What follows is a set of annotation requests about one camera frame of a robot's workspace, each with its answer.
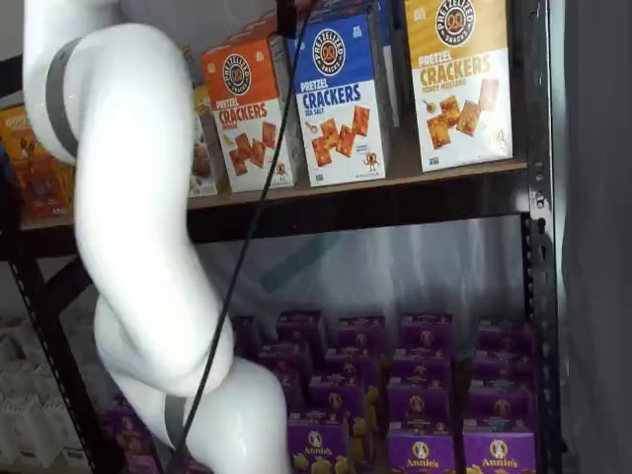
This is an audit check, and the purple Annie's snack box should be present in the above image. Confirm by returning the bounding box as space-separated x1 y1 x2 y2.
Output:
100 393 160 474
364 379 456 432
337 315 387 353
286 419 353 474
477 317 537 357
399 312 455 355
307 374 369 422
258 342 313 377
348 419 463 474
276 310 326 348
391 350 453 387
463 431 537 474
470 352 537 392
325 347 382 382
279 369 311 422
233 314 259 348
468 381 537 434

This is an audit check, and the black cable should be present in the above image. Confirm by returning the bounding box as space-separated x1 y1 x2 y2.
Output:
169 9 313 474

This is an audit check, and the wooden shelf board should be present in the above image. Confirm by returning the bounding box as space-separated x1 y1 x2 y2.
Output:
19 156 529 231

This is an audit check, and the orange snack box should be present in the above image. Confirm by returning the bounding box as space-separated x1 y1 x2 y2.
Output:
0 105 76 219

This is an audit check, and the Simple Mills almond bars box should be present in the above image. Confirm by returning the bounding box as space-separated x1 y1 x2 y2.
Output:
186 82 219 198

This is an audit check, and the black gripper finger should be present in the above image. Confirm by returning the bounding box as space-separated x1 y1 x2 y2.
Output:
275 0 312 37

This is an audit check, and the yellow white pretzel crackers box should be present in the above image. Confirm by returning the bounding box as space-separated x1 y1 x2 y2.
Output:
403 0 515 174

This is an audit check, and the black metal shelf frame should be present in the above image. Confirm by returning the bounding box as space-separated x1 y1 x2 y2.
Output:
0 0 568 474

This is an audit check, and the white carton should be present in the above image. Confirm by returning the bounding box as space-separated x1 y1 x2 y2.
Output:
0 334 37 392
0 393 44 468
40 398 88 471

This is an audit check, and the blue white pretzel crackers box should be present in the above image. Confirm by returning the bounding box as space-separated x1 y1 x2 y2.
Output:
293 12 396 189
315 0 404 130

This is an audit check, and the orange white pretzel crackers box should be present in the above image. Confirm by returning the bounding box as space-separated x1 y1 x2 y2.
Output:
198 36 298 195
224 12 293 53

